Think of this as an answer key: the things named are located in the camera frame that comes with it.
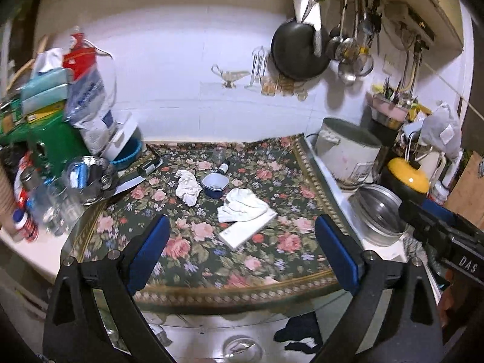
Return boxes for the white rice cooker pot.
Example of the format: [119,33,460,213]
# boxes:
[315,118,383,190]

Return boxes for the white tissue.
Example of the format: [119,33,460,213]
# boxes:
[175,169,203,207]

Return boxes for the green box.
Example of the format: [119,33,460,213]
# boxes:
[26,121,89,176]

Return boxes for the blue bowl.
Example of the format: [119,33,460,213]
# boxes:
[110,138,143,170]

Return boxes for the round steel basin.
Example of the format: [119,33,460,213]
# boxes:
[350,185,411,247]

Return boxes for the black pot with yellow lid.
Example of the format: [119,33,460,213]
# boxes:
[380,158,432,201]

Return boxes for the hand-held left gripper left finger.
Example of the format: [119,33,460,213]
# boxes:
[42,215,176,363]

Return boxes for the red and white bottle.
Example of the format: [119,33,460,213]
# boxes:
[11,212,38,240]

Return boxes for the glass gravy boat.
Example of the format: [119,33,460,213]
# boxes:
[211,64,251,89]

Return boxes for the floral tablecloth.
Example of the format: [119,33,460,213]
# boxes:
[70,136,358,305]

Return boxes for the white box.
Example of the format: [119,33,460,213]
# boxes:
[218,208,277,251]

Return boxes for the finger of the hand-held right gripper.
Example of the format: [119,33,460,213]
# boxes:
[419,199,459,224]
[399,200,452,243]

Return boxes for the clear glass jar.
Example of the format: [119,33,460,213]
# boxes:
[34,181,82,235]

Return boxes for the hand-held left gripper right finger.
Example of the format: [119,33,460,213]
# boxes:
[315,214,445,363]

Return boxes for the pink utensil holder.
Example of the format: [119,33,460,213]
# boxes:
[371,94,411,122]

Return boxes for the wooden board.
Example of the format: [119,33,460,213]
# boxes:
[442,151,484,231]

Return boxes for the small blue plastic container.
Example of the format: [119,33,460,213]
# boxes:
[200,174,228,200]

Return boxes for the clear bag with blue print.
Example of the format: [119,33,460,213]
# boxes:
[64,58,118,152]

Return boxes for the black wok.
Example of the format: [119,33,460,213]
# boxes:
[271,18,331,82]

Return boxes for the metal can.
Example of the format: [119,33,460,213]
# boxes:
[137,159,160,176]

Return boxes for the teal tissue box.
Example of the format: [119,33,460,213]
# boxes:
[21,66,74,116]

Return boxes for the dark cloth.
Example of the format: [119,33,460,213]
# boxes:
[274,312,324,352]

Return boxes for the white kettle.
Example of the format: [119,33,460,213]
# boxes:
[406,144,449,186]

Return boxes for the white cloth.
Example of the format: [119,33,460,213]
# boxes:
[217,188,270,224]

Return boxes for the red plastic bag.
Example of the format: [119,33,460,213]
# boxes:
[62,32,95,78]

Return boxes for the grey dish rag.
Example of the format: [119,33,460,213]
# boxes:
[403,234,430,269]

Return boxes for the cream wall cabinet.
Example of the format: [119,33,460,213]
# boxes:
[401,0,466,50]

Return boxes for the grey plastic bag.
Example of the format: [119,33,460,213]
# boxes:
[420,101,463,159]

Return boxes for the steel ladle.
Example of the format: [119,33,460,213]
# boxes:
[327,0,350,61]

